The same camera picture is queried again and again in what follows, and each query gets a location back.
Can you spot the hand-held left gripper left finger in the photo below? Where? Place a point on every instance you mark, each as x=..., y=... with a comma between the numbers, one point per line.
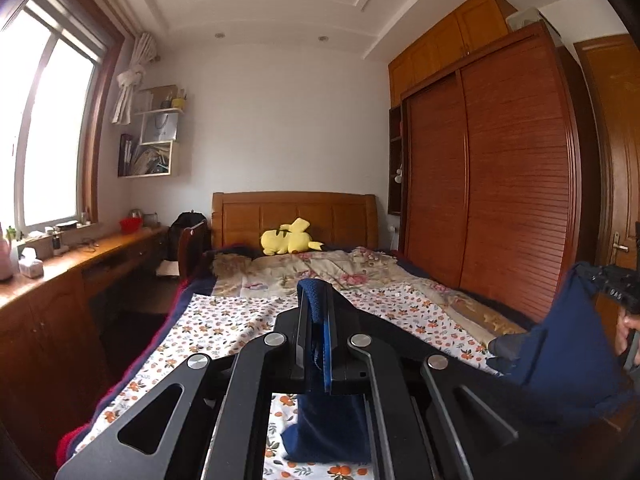
x=300, y=340

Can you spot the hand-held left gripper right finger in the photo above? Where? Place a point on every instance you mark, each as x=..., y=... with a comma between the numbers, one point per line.
x=327, y=350

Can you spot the navy blue jacket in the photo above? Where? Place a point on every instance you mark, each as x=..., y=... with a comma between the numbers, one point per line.
x=560, y=350

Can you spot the person's right hand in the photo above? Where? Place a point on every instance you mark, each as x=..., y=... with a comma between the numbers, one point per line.
x=622, y=330

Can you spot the orange fruit print bed sheet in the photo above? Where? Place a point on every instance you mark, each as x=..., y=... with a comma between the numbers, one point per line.
x=230, y=315

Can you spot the beige floral quilt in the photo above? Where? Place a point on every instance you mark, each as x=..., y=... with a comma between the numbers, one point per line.
x=360, y=265

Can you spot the yellow plush toy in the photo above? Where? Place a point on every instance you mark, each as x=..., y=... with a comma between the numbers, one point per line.
x=285, y=242

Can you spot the wooden bed headboard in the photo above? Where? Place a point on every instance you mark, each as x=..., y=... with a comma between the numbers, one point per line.
x=325, y=215

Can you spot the wooden chair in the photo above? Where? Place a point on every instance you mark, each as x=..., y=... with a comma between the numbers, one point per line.
x=192, y=250

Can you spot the wooden room door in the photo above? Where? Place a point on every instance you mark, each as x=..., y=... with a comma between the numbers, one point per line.
x=615, y=135

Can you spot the wooden sliding door wardrobe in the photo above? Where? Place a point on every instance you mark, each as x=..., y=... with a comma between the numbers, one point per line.
x=500, y=185

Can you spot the black backpack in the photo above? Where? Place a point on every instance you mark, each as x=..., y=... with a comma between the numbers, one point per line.
x=185, y=225

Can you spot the white hanging ornament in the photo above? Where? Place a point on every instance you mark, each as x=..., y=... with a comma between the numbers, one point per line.
x=398, y=175

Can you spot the red bowl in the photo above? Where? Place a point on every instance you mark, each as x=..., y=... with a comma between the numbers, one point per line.
x=131, y=226

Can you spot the blue red-edged blanket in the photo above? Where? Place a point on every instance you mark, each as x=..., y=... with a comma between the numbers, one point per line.
x=85, y=430

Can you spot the long wooden desk cabinet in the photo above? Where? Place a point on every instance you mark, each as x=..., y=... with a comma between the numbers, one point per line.
x=50, y=335

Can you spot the white paper bag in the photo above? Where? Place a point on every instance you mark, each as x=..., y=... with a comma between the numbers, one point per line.
x=160, y=127

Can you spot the yellow cup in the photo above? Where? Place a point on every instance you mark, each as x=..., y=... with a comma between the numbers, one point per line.
x=178, y=104

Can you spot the white tissue box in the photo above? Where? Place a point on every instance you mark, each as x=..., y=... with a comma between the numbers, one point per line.
x=31, y=266

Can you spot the white storage box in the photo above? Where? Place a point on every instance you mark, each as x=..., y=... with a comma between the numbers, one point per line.
x=525, y=17

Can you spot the wooden overhead cabinets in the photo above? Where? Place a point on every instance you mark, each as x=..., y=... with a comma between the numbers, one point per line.
x=440, y=45

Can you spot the tied white curtain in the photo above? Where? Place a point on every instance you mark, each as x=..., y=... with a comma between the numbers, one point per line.
x=131, y=85

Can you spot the pink bottle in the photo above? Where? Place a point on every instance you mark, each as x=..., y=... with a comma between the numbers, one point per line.
x=4, y=260

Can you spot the window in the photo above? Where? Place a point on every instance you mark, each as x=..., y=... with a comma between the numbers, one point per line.
x=55, y=135

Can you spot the white wall shelf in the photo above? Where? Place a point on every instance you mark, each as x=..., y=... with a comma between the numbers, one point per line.
x=175, y=160

